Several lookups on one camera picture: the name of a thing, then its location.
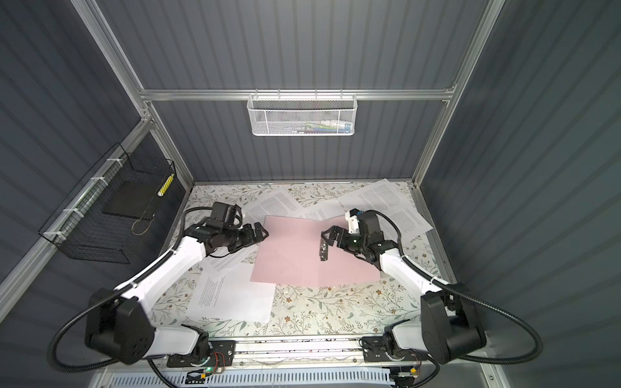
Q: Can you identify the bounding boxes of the pink file folder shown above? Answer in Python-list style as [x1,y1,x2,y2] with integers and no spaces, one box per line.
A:
[251,216,380,288]

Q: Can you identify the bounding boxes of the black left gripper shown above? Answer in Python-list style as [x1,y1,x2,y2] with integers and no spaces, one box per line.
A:
[223,221,268,253]

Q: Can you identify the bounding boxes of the printed paper sheet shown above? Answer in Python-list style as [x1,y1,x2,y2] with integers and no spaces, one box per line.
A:
[186,264,276,323]
[242,189,303,225]

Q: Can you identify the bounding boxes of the white wire mesh basket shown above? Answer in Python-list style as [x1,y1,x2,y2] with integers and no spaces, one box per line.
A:
[247,94,358,137]

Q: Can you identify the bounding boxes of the printed paper sheet under arm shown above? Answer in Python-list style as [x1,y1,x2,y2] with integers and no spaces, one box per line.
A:
[199,246,258,278]

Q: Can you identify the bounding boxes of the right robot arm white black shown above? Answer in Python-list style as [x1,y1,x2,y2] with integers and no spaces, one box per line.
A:
[320,226,487,364]

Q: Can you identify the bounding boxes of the black wire basket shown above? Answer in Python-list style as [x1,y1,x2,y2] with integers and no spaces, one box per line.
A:
[39,144,176,264]

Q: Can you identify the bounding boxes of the printed paper sheet lower left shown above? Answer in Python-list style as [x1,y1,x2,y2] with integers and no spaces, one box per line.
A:
[186,264,276,323]

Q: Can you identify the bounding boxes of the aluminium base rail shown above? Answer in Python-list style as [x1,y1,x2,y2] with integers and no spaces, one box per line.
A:
[96,334,506,388]

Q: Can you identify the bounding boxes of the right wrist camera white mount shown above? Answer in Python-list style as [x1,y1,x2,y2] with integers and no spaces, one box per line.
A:
[345,209,382,235]

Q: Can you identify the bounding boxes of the floral patterned table mat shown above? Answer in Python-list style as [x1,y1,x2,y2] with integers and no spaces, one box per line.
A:
[150,182,420,338]

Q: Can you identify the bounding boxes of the black corrugated cable right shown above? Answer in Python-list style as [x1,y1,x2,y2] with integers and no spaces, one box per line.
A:
[373,210,544,365]

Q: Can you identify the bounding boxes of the markers in white basket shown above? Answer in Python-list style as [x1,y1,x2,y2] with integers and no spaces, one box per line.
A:
[285,120,354,135]

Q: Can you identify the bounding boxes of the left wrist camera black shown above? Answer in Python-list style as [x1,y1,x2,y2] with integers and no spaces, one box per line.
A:
[209,202,244,229]

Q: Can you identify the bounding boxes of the yellow marker in basket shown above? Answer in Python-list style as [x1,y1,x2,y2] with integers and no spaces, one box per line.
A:
[157,173,176,197]

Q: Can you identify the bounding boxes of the black corrugated cable left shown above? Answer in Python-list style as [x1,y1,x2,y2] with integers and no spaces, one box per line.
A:
[47,205,214,374]

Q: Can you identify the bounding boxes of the black corrugated cable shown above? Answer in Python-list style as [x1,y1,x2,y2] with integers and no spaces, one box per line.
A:
[47,205,214,374]
[373,210,544,365]

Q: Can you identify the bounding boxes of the printed paper sheet back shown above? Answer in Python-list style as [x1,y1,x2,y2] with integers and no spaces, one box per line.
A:
[242,189,303,225]

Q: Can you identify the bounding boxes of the printed paper sheets right back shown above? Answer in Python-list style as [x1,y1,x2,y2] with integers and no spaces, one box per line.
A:
[334,178,433,243]

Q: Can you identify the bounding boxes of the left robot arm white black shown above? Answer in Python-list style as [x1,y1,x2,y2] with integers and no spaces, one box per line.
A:
[85,222,269,365]

